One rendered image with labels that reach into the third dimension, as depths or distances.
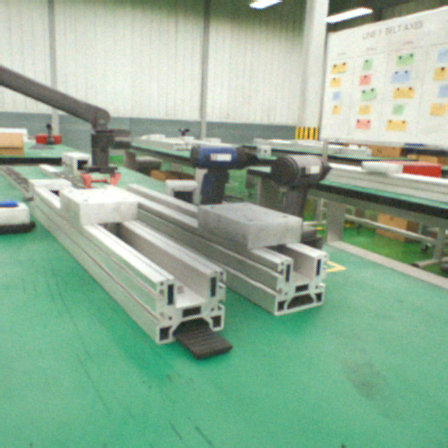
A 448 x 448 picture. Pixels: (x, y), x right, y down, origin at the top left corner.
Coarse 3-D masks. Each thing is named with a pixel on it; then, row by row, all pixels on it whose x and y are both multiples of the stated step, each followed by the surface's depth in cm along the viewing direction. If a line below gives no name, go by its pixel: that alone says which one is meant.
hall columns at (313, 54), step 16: (320, 0) 821; (320, 16) 829; (320, 32) 837; (304, 48) 859; (320, 48) 846; (304, 64) 868; (320, 64) 854; (304, 80) 876; (320, 80) 863; (304, 96) 885; (304, 112) 892; (304, 128) 873
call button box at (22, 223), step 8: (0, 208) 102; (8, 208) 102; (16, 208) 102; (24, 208) 103; (0, 216) 100; (8, 216) 101; (16, 216) 102; (24, 216) 103; (0, 224) 101; (8, 224) 102; (16, 224) 103; (24, 224) 104; (32, 224) 107; (0, 232) 101; (8, 232) 102; (16, 232) 103; (24, 232) 104
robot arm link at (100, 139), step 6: (96, 132) 140; (102, 132) 142; (108, 132) 143; (96, 138) 140; (102, 138) 140; (108, 138) 143; (96, 144) 140; (102, 144) 141; (108, 144) 143; (102, 150) 142
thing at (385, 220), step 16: (0, 144) 301; (16, 144) 305; (160, 176) 513; (176, 176) 506; (192, 176) 514; (384, 224) 457; (400, 224) 438; (416, 224) 438; (400, 240) 440; (416, 240) 444
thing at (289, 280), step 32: (128, 192) 117; (160, 224) 96; (192, 224) 84; (224, 256) 75; (256, 256) 67; (288, 256) 72; (320, 256) 67; (256, 288) 68; (288, 288) 65; (320, 288) 69
